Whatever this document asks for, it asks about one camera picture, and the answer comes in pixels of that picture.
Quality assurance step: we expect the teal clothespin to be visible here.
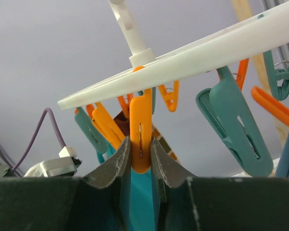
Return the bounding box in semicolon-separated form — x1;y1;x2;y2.
74;107;108;154
196;66;273;177

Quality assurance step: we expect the teal cloth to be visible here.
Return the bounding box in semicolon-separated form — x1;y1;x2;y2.
91;141;155;231

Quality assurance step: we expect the orange clothespin holding cloth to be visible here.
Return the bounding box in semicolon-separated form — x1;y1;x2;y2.
130;89;152;174

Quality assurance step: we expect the teal clothespin far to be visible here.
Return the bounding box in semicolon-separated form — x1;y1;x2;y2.
196;66;273;177

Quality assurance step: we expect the striped sock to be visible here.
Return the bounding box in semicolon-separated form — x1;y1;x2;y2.
114;111;180;164

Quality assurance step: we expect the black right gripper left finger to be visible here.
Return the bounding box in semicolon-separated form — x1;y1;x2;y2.
0;137;131;231

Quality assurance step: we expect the white round clip hanger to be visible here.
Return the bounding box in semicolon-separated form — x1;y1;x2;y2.
58;1;289;110

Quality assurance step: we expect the orange clothespin top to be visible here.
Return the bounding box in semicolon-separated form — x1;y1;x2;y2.
158;80;180;112

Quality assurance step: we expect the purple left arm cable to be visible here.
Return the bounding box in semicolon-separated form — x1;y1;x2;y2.
0;107;67;174

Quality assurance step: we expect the wooden drying rack frame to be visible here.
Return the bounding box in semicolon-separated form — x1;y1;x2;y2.
231;0;289;147

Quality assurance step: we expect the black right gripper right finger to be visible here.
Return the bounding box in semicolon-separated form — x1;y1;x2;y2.
150;139;289;231

